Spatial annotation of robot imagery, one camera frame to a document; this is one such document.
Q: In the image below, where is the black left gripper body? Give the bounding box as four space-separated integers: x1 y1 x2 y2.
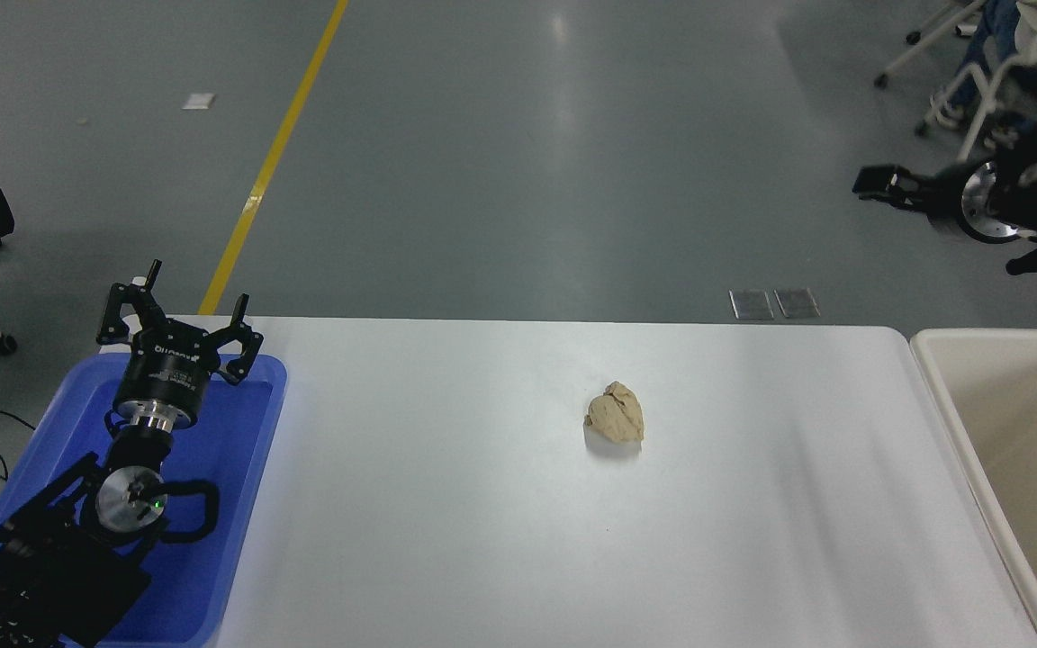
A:
113 328 219 419

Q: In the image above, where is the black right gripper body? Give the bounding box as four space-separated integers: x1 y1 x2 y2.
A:
924 164 975 232

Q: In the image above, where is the metal floor plate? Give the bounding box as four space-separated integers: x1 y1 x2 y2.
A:
729 289 776 321
773 287 822 320

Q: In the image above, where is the blue plastic tray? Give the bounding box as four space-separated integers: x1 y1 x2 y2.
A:
0 353 289 648

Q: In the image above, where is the white wheeled chair base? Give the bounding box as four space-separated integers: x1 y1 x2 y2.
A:
873 0 986 89

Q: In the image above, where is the large pale bin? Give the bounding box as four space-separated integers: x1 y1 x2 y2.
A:
909 328 1037 648

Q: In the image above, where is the crumpled tan paper ball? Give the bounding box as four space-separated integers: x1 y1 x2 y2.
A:
583 381 646 444

